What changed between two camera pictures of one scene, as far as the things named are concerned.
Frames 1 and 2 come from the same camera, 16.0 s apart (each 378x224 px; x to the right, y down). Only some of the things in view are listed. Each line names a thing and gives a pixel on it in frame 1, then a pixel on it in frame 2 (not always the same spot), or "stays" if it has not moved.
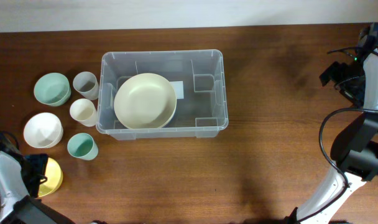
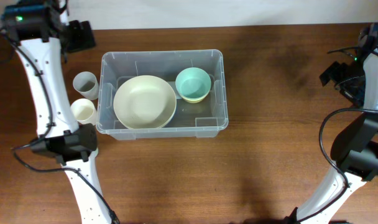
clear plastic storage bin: [197, 76] stays
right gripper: [333, 72] stays
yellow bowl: [55, 175] -> [194, 101]
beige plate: [145, 101] stays
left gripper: [41, 160] -> [85, 42]
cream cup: [83, 111] stays
